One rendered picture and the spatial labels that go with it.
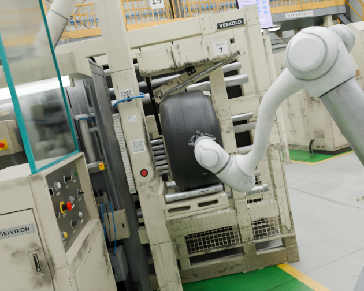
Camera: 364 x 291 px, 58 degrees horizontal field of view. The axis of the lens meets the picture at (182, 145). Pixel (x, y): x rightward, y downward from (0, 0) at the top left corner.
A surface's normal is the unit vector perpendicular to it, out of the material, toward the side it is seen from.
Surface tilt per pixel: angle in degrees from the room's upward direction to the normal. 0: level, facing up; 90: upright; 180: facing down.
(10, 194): 90
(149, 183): 90
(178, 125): 66
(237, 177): 106
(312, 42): 88
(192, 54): 90
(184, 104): 39
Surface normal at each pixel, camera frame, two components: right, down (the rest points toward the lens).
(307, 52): -0.58, 0.13
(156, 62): 0.03, 0.12
